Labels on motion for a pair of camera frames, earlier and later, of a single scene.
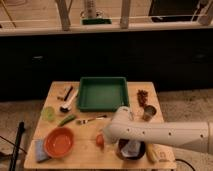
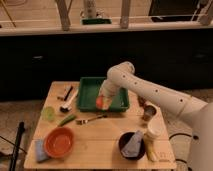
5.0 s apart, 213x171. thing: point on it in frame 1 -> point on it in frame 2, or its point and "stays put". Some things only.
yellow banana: (151, 153) stays put
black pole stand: (20, 132) stays put
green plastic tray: (102, 93) stays put
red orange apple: (100, 140) -> (99, 102)
